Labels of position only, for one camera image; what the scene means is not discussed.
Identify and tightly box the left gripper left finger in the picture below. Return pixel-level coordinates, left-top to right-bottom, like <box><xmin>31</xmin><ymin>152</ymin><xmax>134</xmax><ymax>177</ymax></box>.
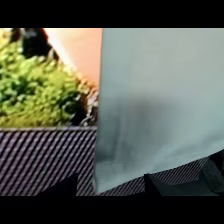
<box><xmin>35</xmin><ymin>172</ymin><xmax>80</xmax><ymax>197</ymax></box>

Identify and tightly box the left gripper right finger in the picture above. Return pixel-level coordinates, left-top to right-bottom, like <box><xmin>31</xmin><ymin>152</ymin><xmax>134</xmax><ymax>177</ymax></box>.
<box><xmin>143</xmin><ymin>172</ymin><xmax>203</xmax><ymax>197</ymax></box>

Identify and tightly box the pale grey shirt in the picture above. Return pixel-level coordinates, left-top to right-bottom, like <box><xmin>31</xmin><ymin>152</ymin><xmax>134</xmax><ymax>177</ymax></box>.
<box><xmin>94</xmin><ymin>27</ymin><xmax>224</xmax><ymax>194</ymax></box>

